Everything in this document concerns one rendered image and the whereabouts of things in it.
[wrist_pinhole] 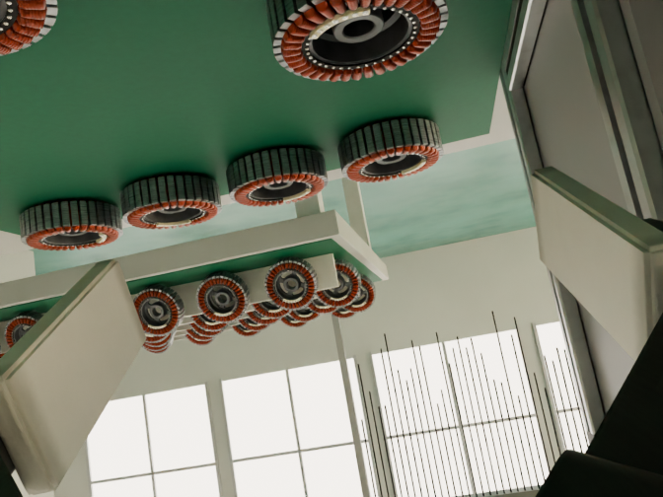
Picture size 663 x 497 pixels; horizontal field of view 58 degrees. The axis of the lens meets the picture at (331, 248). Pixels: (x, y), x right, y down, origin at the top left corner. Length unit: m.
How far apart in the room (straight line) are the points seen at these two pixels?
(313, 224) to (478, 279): 5.34
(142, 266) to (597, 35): 1.08
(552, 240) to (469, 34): 0.34
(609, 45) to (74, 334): 0.24
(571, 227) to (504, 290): 6.28
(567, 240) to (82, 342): 0.13
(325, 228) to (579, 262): 1.00
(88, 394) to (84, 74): 0.34
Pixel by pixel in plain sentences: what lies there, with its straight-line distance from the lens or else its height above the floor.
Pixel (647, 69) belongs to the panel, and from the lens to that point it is 0.29.
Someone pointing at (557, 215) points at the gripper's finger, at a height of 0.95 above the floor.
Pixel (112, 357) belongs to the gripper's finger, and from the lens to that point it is 0.18.
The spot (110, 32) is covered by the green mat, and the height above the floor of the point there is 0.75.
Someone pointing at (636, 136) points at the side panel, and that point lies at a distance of 0.29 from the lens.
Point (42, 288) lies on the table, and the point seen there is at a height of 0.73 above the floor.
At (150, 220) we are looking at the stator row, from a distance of 0.74.
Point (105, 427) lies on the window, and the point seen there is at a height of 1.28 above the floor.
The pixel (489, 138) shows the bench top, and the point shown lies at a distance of 0.77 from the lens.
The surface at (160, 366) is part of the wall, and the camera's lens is 7.20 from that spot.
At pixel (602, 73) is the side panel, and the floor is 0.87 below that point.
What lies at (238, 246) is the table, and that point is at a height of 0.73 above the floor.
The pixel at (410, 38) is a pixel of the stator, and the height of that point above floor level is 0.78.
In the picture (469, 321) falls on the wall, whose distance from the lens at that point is 6.41.
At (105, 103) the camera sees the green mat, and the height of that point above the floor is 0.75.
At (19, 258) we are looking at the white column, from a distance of 4.05.
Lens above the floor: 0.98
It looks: 10 degrees down
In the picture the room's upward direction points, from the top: 170 degrees clockwise
